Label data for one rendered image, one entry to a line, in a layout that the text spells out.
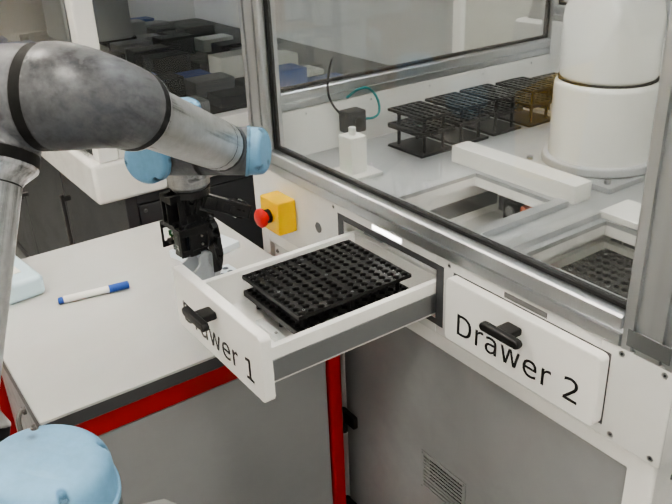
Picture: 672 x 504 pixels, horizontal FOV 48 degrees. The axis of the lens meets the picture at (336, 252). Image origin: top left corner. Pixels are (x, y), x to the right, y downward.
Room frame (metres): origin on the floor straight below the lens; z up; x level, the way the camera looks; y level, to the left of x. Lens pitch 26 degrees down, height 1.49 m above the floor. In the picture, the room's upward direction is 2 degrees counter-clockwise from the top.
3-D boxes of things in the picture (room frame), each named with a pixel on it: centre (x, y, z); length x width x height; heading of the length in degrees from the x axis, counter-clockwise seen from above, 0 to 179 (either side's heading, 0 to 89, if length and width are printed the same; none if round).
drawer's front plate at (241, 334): (1.01, 0.18, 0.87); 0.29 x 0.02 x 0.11; 34
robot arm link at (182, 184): (1.27, 0.25, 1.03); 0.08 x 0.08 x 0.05
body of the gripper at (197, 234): (1.26, 0.26, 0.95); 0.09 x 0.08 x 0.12; 130
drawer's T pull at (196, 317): (1.00, 0.21, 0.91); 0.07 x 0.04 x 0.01; 34
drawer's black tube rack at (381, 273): (1.13, 0.02, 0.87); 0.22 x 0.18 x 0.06; 124
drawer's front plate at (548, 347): (0.93, -0.26, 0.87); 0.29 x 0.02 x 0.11; 34
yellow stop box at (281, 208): (1.46, 0.12, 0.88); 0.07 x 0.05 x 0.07; 34
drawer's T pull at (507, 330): (0.92, -0.24, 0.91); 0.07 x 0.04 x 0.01; 34
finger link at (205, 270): (1.25, 0.24, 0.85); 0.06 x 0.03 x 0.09; 130
